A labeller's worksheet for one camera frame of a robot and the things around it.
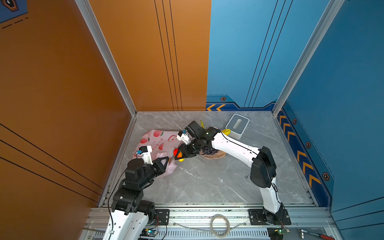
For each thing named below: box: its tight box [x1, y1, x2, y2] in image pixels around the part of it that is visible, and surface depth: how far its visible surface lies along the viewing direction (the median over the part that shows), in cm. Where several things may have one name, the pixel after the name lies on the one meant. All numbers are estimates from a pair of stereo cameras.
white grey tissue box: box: [225, 113, 250, 140], surface depth 110 cm
